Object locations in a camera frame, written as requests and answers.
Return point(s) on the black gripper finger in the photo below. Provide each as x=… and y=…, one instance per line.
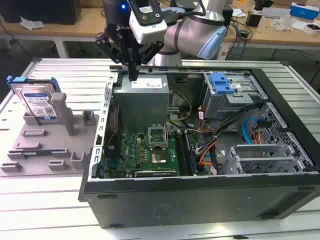
x=110, y=50
x=150, y=53

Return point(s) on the hard disk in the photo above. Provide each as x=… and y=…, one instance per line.
x=37, y=100

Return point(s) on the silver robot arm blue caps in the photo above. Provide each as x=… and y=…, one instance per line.
x=190, y=27

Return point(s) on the grey disk bay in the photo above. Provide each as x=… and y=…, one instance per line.
x=262, y=150

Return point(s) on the brown cardboard box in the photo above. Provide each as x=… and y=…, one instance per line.
x=92, y=3

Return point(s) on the wooden desk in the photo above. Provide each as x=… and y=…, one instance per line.
x=75, y=27

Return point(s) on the grey power supply unit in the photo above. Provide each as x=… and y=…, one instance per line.
x=140, y=107

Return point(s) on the large black box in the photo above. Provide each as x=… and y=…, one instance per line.
x=50, y=12

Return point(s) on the blue drive latch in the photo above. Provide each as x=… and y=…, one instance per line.
x=217, y=82

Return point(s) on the crumpled white plastic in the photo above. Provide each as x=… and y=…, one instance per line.
x=31, y=23

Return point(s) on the grey optical drive cage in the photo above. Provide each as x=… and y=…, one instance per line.
x=220, y=105

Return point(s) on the white paper sheet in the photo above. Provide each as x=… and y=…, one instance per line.
x=238, y=13

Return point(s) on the green motherboard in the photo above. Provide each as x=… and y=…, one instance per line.
x=132, y=150

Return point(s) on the CPU socket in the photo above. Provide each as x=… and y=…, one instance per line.
x=160, y=157

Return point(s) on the grey parts rack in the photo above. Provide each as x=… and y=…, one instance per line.
x=50, y=140

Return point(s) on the installed RAM stick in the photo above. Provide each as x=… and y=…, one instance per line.
x=190, y=155

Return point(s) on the black graphics card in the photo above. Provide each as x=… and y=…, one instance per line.
x=155, y=173

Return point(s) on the RAM stick on rack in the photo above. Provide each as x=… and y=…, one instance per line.
x=37, y=152

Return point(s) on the grey flat box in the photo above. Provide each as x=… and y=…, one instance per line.
x=275, y=12

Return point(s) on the crumpled clear plastic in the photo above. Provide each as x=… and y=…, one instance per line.
x=281, y=22

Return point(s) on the black PC case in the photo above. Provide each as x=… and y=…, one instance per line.
x=200, y=205

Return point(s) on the blue cardboard box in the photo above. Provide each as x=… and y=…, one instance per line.
x=303, y=11

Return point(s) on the white box with phone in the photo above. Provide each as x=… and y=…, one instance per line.
x=312, y=30

